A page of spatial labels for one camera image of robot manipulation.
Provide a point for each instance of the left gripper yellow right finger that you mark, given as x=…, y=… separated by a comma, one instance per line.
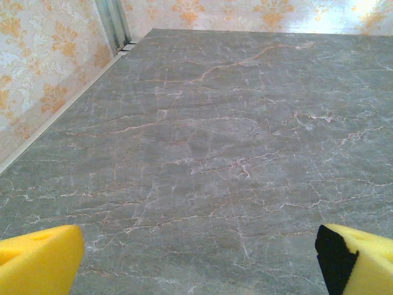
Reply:
x=368, y=270

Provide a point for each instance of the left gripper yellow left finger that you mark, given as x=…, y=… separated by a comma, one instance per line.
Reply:
x=40, y=264

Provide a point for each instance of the aluminium table edge rail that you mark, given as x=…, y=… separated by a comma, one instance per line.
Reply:
x=61, y=110

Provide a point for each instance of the aluminium frame post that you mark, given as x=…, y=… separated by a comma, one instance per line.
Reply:
x=115, y=24

